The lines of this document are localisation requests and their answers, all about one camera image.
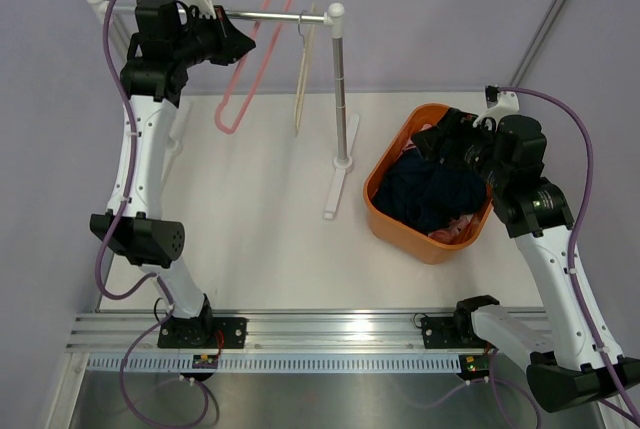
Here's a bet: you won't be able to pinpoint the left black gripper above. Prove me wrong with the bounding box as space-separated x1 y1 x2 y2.
169 4 253 69

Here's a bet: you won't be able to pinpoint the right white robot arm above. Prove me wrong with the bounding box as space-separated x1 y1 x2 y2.
411 108 639 413

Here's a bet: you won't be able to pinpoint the orange plastic basket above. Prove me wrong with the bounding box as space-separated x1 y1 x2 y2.
363 104 492 264

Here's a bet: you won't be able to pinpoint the navy blue shorts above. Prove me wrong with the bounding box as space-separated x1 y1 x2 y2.
372 148 487 235

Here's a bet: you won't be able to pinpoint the pink plastic hanger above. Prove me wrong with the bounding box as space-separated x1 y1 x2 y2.
213 0 296 136

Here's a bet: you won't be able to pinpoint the pink patterned shorts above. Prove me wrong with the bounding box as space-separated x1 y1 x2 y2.
397 139 486 244

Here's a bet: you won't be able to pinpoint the slotted cable duct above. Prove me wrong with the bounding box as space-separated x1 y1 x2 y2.
87 353 462 374

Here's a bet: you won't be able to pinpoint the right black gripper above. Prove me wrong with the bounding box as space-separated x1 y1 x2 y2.
411 108 510 189

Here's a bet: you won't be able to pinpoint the cream plastic hanger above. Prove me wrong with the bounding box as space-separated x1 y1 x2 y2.
293 10 316 136

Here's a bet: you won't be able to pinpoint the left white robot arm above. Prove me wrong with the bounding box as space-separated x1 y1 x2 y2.
90 0 255 348

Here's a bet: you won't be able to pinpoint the white clothes rack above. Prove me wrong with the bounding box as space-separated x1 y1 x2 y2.
84 0 361 221

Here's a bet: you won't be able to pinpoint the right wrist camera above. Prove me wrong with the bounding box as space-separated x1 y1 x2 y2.
473 85 520 127

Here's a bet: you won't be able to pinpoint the aluminium mounting rail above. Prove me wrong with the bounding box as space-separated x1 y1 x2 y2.
64 311 551 353

